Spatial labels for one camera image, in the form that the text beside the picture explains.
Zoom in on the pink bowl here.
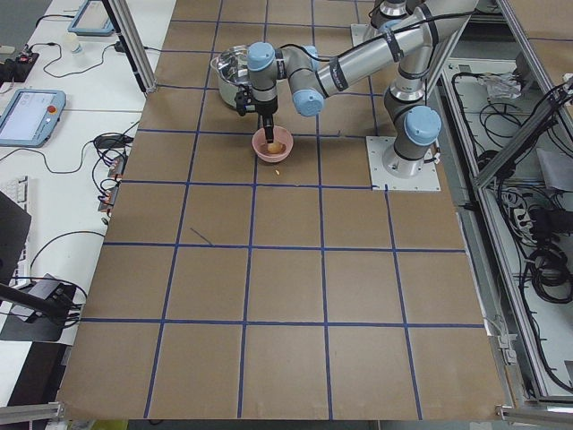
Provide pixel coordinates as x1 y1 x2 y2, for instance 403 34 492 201
252 125 294 163

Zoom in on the brown egg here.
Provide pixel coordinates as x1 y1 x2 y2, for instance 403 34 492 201
267 142 284 154

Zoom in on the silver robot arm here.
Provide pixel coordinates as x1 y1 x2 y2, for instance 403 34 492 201
235 1 476 164

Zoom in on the blue teach pendant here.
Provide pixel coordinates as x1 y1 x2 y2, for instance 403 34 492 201
67 0 114 37
1 89 67 149

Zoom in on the white plastic cup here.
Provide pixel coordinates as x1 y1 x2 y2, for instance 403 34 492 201
65 32 83 56

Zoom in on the aluminium frame post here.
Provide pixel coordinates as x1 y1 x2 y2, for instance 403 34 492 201
102 0 157 94

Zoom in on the glass pot lid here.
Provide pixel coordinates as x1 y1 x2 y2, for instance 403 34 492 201
210 45 249 85

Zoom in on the near blue teach pendant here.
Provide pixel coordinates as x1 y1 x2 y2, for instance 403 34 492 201
1 89 67 149

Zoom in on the far blue teach pendant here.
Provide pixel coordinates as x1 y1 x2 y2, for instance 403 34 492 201
67 0 114 37

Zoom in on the white keyboard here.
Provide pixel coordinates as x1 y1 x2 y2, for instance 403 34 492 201
1 176 30 214

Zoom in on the black power adapter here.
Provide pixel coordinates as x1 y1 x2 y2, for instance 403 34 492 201
93 133 133 150

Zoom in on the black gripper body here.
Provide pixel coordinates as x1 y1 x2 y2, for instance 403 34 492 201
253 99 278 117

